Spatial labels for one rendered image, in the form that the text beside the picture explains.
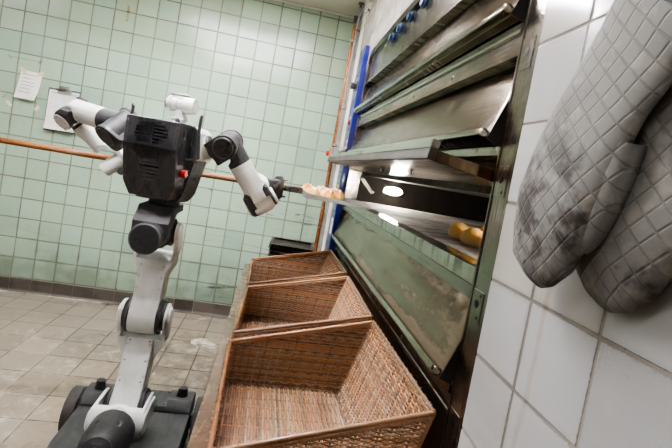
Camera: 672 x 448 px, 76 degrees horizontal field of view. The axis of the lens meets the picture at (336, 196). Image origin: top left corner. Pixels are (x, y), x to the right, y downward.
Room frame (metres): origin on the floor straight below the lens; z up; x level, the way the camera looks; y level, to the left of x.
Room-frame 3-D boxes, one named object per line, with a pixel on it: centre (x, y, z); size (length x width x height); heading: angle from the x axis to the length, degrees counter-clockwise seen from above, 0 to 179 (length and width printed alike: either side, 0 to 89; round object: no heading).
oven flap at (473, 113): (1.80, -0.19, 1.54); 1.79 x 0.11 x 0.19; 8
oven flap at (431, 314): (1.80, -0.19, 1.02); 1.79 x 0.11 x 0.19; 8
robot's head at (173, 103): (1.73, 0.67, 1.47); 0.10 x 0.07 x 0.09; 87
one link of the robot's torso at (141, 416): (1.59, 0.66, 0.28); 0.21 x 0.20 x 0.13; 9
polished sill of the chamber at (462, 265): (1.80, -0.22, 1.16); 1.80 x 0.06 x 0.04; 8
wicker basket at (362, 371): (1.14, -0.02, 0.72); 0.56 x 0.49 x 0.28; 10
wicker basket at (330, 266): (2.33, 0.16, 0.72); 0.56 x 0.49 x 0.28; 9
